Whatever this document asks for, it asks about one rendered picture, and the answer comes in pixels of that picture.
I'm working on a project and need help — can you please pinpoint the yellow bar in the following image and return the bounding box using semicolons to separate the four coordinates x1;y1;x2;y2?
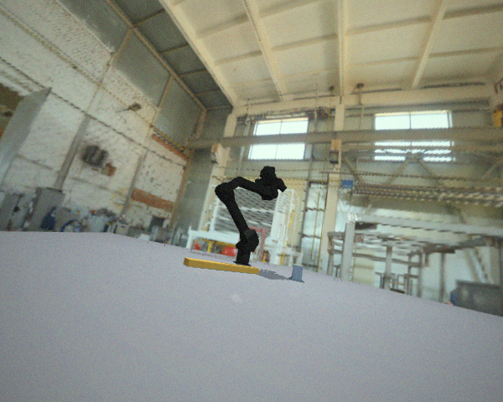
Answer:
183;257;259;274

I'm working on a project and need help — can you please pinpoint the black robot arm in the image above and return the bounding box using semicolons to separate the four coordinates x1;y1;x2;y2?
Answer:
215;166;287;265

